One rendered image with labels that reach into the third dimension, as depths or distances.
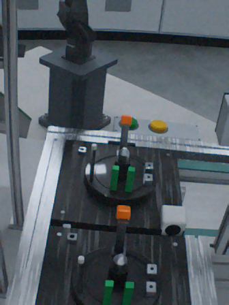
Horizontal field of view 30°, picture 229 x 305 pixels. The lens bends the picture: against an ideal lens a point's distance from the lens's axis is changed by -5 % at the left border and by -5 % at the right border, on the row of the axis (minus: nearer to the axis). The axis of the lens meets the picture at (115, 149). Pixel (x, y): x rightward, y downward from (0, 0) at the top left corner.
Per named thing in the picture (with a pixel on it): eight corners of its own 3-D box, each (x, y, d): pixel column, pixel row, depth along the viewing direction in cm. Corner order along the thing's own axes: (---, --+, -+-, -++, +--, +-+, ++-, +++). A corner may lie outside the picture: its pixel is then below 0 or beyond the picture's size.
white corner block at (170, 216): (157, 218, 82) (161, 203, 79) (181, 220, 82) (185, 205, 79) (158, 237, 78) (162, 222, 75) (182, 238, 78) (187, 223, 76)
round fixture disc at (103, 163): (86, 156, 92) (87, 148, 90) (155, 162, 92) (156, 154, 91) (80, 203, 80) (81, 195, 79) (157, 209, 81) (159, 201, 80)
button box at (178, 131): (112, 135, 110) (114, 114, 107) (194, 143, 111) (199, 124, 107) (110, 152, 105) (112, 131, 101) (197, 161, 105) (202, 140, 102)
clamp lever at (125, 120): (117, 151, 89) (121, 114, 87) (127, 152, 89) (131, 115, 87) (117, 156, 86) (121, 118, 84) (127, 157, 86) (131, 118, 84)
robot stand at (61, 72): (72, 103, 129) (76, 41, 117) (112, 122, 122) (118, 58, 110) (37, 122, 119) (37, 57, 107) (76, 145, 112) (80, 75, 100)
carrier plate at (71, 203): (65, 147, 97) (65, 139, 95) (174, 157, 97) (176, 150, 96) (50, 226, 77) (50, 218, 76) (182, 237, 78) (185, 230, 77)
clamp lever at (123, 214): (112, 247, 69) (117, 204, 67) (125, 248, 69) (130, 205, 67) (112, 257, 66) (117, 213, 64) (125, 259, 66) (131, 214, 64)
